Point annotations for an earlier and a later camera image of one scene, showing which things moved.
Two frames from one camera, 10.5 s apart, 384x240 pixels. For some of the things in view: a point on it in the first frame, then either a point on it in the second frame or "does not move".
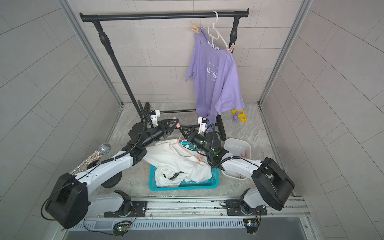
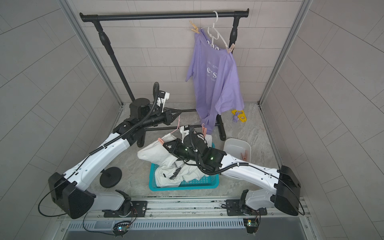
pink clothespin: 230,49 does not move
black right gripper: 192,137 to 175,150
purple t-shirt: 217,86 does not move
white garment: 175,166 does not move
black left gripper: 165,133 to 167,117
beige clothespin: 196,29 does not move
